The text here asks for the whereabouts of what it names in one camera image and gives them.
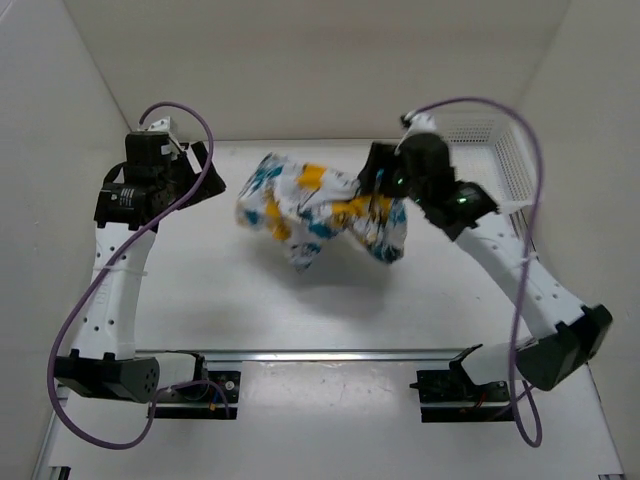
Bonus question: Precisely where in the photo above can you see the white yellow teal printed shorts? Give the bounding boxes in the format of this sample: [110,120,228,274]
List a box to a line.
[235,153,408,271]

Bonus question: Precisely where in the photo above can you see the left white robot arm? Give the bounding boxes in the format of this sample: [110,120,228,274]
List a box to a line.
[53,117,226,403]

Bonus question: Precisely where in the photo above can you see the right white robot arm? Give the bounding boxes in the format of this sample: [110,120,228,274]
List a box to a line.
[359,112,613,400]

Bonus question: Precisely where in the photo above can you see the white perforated plastic basket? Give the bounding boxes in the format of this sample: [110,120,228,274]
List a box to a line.
[434,112,536,215]

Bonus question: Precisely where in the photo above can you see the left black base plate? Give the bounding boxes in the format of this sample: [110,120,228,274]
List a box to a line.
[154,362,242,421]

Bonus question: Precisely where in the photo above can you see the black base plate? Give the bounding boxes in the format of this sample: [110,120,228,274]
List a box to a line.
[410,370,514,423]
[154,362,242,421]

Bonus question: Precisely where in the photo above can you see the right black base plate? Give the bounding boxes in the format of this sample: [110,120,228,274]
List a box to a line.
[410,370,514,423]

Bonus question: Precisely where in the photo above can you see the aluminium frame rail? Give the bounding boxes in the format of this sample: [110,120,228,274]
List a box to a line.
[29,319,626,480]

